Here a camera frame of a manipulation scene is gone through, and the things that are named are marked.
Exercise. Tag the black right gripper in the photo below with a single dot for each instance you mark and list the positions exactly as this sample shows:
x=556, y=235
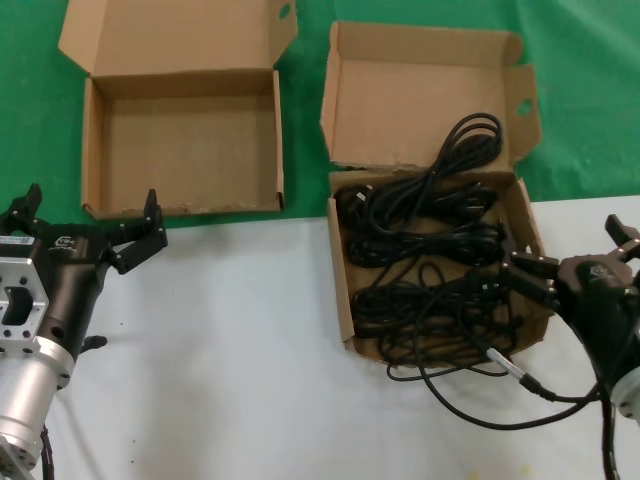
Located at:
x=595, y=305

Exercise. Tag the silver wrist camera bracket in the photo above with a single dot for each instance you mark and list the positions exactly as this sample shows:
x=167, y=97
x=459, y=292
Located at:
x=20, y=270

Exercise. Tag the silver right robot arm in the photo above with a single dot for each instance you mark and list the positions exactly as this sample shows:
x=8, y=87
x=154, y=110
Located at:
x=631, y=395

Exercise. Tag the small black knob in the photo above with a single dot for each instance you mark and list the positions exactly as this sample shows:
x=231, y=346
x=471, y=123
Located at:
x=95, y=343

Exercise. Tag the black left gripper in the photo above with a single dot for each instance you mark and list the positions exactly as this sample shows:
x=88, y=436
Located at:
x=70, y=290

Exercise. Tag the torn open cardboard box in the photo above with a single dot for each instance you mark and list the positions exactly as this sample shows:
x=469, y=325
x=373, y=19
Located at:
x=415, y=100

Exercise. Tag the green table cloth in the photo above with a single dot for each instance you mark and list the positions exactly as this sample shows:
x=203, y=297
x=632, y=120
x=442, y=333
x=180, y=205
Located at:
x=30, y=125

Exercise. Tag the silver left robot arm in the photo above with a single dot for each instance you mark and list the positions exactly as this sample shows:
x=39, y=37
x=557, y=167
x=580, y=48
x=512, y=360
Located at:
x=25, y=400

